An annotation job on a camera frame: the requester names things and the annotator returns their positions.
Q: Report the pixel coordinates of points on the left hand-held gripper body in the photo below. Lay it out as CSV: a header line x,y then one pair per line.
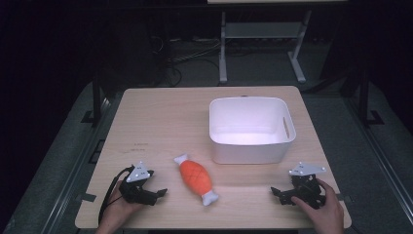
x,y
138,182

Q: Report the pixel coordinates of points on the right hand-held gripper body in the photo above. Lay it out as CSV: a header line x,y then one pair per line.
x,y
305,187

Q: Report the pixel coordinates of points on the orange plush meat toy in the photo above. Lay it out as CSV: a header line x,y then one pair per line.
x,y
195,178

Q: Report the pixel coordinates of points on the white plastic bin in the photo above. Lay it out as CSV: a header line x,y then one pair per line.
x,y
251,130

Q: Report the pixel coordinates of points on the person's right hand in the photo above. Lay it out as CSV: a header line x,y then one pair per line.
x,y
321,211

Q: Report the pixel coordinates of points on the person's left hand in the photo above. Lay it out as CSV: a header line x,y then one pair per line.
x,y
117,208

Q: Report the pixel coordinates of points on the white metal stand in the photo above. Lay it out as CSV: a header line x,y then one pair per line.
x,y
263,45

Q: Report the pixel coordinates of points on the black metal frame post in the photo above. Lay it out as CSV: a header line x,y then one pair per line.
x,y
365,97
96,97

